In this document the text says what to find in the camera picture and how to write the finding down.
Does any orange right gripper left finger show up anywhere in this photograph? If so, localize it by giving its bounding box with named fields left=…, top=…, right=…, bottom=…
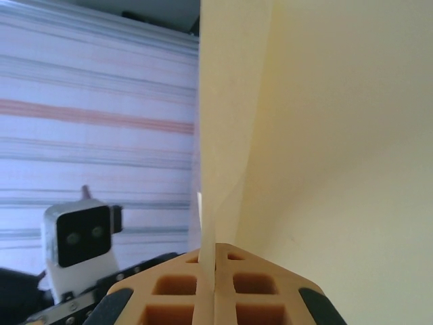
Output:
left=79, top=250, right=216, bottom=325

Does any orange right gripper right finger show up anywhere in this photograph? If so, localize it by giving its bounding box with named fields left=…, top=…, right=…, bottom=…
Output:
left=212, top=242, right=349, bottom=325

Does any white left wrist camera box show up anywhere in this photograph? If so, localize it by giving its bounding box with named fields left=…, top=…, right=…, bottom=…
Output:
left=40, top=199, right=124, bottom=304

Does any yellow square paper sheet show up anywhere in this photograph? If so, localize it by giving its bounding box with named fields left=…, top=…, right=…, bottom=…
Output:
left=187, top=0, right=433, bottom=325

